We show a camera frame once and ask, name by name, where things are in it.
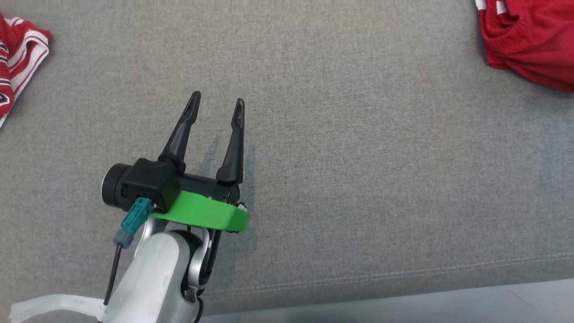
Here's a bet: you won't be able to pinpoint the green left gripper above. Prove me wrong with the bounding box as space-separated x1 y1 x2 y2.
152 91 249 232

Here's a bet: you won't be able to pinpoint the red jersey with white sleeves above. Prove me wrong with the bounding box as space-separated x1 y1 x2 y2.
0 13 51 131

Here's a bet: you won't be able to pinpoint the red shorts with white stripe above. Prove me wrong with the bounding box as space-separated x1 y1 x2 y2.
474 0 574 93

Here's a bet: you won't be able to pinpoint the grey fabric sofa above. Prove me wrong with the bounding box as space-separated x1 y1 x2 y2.
0 0 574 317

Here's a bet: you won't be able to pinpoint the white tape flag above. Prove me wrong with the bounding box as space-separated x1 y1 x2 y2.
9 294 106 323

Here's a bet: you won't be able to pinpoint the black left camera cable, teal plug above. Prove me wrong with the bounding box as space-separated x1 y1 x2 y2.
103 197 154 306

